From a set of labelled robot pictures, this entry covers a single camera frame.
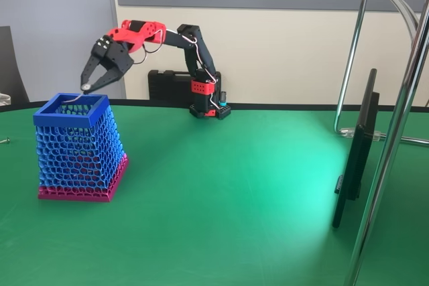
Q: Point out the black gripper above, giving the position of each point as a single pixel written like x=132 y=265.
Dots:
x=113 y=55

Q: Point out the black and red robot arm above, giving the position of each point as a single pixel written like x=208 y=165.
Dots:
x=191 y=45

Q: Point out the blue and magenta lattice basket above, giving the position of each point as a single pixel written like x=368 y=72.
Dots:
x=63 y=120

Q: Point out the black plastic case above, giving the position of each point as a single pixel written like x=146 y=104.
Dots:
x=167 y=85

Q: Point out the dark chair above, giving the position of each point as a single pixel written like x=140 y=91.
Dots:
x=10 y=71

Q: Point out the clear plastic object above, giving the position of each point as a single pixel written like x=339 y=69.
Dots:
x=5 y=99

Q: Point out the green cloth with black rim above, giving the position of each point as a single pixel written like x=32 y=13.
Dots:
x=218 y=199

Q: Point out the clear plastic piece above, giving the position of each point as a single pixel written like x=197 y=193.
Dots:
x=348 y=131

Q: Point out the black LED light panel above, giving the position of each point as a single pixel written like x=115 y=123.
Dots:
x=360 y=152

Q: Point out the chrome tube stand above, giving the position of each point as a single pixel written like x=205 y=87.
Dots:
x=388 y=152

